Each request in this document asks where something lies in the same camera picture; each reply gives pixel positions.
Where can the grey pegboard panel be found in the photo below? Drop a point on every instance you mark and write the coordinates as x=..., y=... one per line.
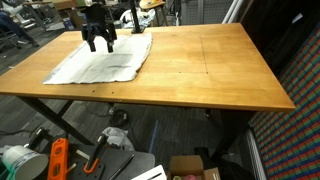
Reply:
x=213, y=11

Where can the white plastic bag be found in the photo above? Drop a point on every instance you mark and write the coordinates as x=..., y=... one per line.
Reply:
x=116, y=136

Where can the small open cardboard box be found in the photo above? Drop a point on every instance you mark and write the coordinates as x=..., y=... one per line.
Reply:
x=186, y=165

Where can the black table leg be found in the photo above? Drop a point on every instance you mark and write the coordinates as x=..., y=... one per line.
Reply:
x=233, y=130
x=50, y=115

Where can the white plastic bucket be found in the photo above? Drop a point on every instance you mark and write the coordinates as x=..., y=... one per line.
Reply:
x=23, y=163

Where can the orange spirit level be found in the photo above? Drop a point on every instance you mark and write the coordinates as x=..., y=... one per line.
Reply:
x=58, y=160

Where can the white paper sheet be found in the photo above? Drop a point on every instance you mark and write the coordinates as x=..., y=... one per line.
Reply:
x=150, y=174

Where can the black vertical mount pole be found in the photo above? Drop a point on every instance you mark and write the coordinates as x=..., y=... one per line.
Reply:
x=134, y=16

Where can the black pen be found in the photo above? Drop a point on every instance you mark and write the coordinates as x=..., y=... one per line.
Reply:
x=121, y=166

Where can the black tool board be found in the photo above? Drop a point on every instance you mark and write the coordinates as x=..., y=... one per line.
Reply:
x=133, y=160

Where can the white woven towel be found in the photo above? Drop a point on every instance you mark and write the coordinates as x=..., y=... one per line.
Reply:
x=100, y=66

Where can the round wooden side table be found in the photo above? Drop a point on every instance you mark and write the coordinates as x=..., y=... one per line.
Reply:
x=151, y=4

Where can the multicolour patterned backdrop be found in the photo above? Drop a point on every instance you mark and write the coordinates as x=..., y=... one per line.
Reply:
x=293, y=133

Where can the crumpled white cloth pile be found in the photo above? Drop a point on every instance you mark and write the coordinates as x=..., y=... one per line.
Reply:
x=146, y=18

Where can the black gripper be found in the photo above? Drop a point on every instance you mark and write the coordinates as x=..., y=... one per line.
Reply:
x=95, y=15

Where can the black bag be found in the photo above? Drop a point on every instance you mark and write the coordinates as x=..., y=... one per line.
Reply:
x=233, y=170

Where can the white pipes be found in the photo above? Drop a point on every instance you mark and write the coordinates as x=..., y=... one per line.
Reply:
x=233, y=10

